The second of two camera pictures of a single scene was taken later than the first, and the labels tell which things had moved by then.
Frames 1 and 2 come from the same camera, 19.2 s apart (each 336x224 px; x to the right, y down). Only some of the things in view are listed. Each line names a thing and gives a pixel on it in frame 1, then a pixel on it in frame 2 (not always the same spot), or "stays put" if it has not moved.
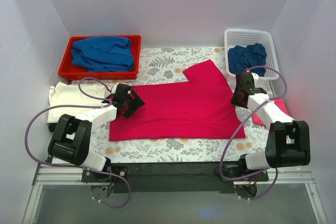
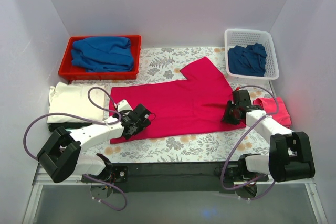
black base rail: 172,178 stays put
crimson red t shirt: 202,108 stays put
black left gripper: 135,103 → 143,120
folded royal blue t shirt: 103,54 stays put
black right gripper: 238,100 → 228,115
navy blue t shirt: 240,59 stays put
